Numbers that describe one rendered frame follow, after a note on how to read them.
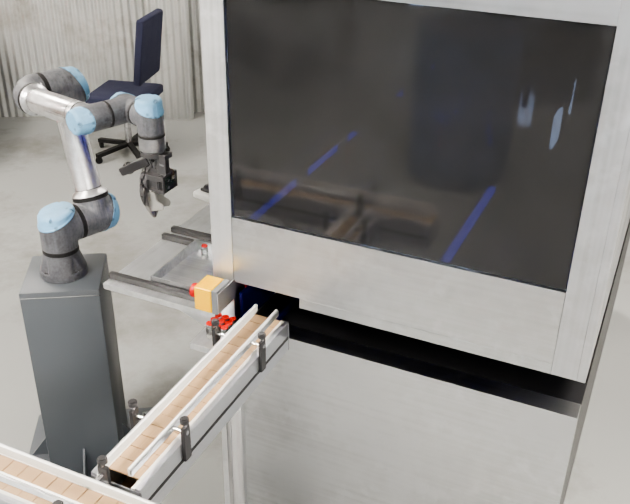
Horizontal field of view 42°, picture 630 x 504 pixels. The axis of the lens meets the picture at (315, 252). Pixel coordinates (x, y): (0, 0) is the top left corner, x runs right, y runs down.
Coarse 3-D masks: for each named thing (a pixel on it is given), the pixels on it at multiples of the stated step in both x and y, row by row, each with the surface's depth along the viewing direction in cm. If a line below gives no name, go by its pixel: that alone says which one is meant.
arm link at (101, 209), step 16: (48, 80) 250; (64, 80) 252; (80, 80) 256; (80, 96) 257; (64, 128) 258; (64, 144) 260; (80, 144) 260; (80, 160) 261; (80, 176) 262; (96, 176) 265; (80, 192) 264; (96, 192) 264; (80, 208) 263; (96, 208) 265; (112, 208) 269; (96, 224) 265; (112, 224) 271
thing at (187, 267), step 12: (180, 252) 257; (192, 252) 264; (168, 264) 252; (180, 264) 257; (192, 264) 257; (204, 264) 257; (156, 276) 247; (168, 276) 251; (180, 276) 251; (192, 276) 251; (204, 276) 251; (180, 288) 241
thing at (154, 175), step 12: (144, 156) 228; (156, 156) 228; (168, 156) 229; (144, 168) 233; (156, 168) 231; (168, 168) 231; (144, 180) 232; (156, 180) 230; (168, 180) 231; (156, 192) 234
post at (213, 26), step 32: (224, 0) 187; (224, 32) 190; (224, 64) 194; (224, 96) 198; (224, 128) 202; (224, 160) 206; (224, 192) 211; (224, 224) 215; (224, 256) 220; (224, 448) 254; (224, 480) 261
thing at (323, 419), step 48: (288, 384) 231; (336, 384) 223; (384, 384) 216; (432, 384) 210; (480, 384) 207; (288, 432) 239; (336, 432) 231; (384, 432) 224; (432, 432) 216; (480, 432) 210; (528, 432) 204; (288, 480) 249; (336, 480) 240; (384, 480) 232; (432, 480) 224; (480, 480) 217; (528, 480) 210
